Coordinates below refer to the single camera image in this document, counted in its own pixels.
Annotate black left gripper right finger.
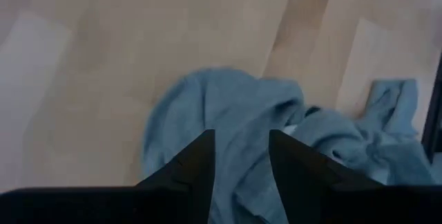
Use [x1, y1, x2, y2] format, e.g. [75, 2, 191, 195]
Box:
[269, 129, 385, 224]

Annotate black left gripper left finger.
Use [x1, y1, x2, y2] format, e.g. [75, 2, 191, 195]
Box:
[136, 129, 216, 224]

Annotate light blue garment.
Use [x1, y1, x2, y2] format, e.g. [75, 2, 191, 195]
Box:
[141, 66, 442, 224]

